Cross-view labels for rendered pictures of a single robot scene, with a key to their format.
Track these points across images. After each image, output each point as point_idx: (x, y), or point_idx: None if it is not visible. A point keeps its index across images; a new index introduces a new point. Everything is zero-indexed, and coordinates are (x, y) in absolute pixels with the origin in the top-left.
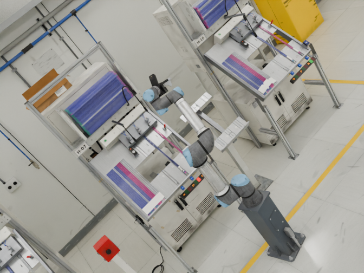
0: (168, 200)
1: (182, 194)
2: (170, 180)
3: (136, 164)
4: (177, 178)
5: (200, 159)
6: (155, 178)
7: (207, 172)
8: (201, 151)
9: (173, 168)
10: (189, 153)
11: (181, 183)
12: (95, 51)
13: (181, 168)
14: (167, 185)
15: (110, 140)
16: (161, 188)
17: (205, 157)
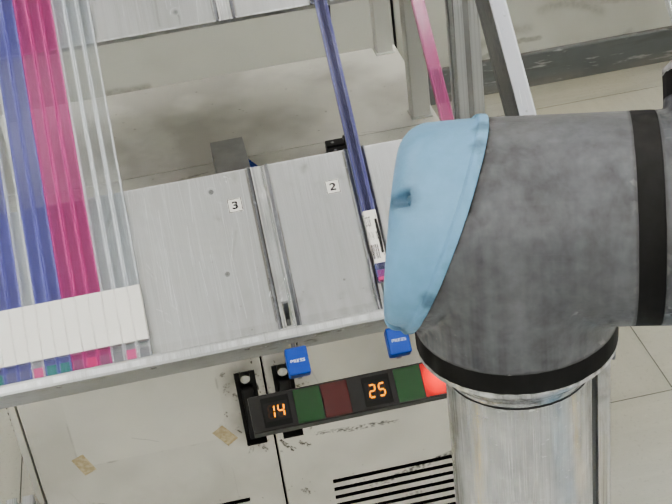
0: (159, 372)
1: (272, 400)
2: (262, 261)
3: (126, 20)
4: (311, 281)
5: (529, 325)
6: (175, 184)
7: (510, 478)
8: (596, 259)
9: (325, 200)
10: (460, 190)
11: (308, 333)
12: None
13: (374, 235)
14: (214, 278)
15: None
16: (170, 272)
17: (593, 334)
